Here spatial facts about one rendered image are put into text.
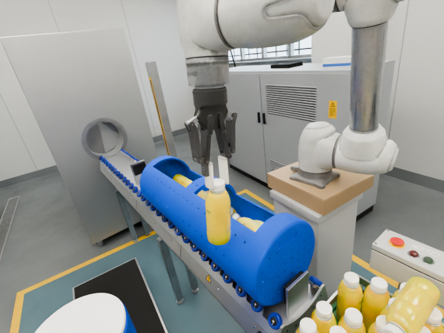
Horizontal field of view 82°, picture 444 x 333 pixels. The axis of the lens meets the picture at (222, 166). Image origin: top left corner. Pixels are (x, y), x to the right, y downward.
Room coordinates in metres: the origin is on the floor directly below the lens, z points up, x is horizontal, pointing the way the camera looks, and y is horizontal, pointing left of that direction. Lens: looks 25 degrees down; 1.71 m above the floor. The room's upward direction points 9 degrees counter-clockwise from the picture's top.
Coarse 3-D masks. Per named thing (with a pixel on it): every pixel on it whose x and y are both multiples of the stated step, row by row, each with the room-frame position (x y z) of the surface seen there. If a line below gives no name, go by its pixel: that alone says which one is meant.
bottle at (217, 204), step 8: (208, 192) 0.56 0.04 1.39; (216, 192) 0.54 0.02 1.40; (224, 192) 0.55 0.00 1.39; (208, 200) 0.54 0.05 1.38; (216, 200) 0.53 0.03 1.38; (224, 200) 0.54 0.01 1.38; (208, 208) 0.54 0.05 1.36; (216, 208) 0.53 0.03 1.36; (224, 208) 0.53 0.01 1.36; (208, 216) 0.54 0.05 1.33; (216, 216) 0.53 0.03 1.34; (224, 216) 0.53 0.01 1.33; (208, 224) 0.54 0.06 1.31; (216, 224) 0.53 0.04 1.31; (224, 224) 0.53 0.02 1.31; (208, 232) 0.55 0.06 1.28; (216, 232) 0.53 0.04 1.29; (224, 232) 0.53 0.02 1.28; (208, 240) 0.55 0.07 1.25; (216, 240) 0.53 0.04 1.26; (224, 240) 0.53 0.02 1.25
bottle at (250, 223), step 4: (240, 220) 0.73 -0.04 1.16; (244, 220) 0.72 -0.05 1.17; (248, 220) 0.72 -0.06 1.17; (252, 220) 0.72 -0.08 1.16; (244, 224) 0.70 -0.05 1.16; (248, 224) 0.70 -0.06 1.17; (252, 224) 0.69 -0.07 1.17; (256, 224) 0.69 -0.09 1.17; (248, 228) 0.68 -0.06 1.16; (252, 228) 0.67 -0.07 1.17; (256, 228) 0.67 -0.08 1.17
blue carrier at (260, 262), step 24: (144, 168) 1.24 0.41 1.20; (168, 168) 1.31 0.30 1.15; (144, 192) 1.16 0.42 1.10; (168, 192) 0.97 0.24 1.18; (192, 192) 0.88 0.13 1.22; (168, 216) 0.94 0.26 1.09; (192, 216) 0.79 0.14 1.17; (240, 216) 0.94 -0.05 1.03; (264, 216) 0.83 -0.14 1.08; (288, 216) 0.63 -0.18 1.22; (192, 240) 0.78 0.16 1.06; (240, 240) 0.59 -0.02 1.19; (264, 240) 0.55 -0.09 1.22; (288, 240) 0.58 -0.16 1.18; (312, 240) 0.64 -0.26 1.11; (240, 264) 0.55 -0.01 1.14; (264, 264) 0.52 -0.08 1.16; (288, 264) 0.57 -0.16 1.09; (264, 288) 0.51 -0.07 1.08
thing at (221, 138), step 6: (222, 114) 0.56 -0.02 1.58; (222, 120) 0.56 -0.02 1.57; (222, 126) 0.56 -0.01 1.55; (216, 132) 0.58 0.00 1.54; (222, 132) 0.57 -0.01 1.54; (222, 138) 0.57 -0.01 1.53; (222, 144) 0.57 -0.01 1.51; (222, 150) 0.58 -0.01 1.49; (228, 150) 0.57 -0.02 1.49; (228, 156) 0.57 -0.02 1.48
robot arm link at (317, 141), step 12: (312, 132) 1.06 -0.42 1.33; (324, 132) 1.03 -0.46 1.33; (336, 132) 1.07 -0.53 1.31; (300, 144) 1.10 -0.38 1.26; (312, 144) 1.04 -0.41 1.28; (324, 144) 1.01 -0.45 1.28; (300, 156) 1.09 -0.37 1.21; (312, 156) 1.03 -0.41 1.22; (324, 156) 1.00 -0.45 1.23; (300, 168) 1.09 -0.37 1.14; (312, 168) 1.03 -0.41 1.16; (324, 168) 1.02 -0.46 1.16
